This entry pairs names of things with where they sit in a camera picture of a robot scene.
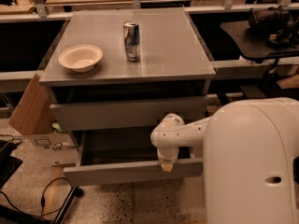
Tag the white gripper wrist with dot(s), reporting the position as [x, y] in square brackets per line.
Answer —
[165, 158]

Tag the grey drawer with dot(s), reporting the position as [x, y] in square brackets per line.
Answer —
[124, 155]
[122, 114]

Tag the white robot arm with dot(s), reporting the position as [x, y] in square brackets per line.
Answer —
[249, 149]

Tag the grey top drawer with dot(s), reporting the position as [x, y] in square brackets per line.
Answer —
[122, 114]

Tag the grey drawer cabinet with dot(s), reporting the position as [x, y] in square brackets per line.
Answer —
[113, 77]

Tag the black office chair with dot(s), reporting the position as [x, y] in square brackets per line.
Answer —
[273, 78]

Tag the white paper bowl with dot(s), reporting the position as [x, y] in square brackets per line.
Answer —
[80, 58]

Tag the silver blue drink can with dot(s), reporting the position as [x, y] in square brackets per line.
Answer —
[131, 40]

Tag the cardboard box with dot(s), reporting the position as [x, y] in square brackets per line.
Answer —
[33, 119]

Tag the black side table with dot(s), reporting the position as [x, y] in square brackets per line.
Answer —
[254, 46]

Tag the black equipment at left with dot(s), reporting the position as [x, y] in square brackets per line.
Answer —
[8, 164]

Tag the black device on table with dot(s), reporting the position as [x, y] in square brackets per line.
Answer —
[280, 26]

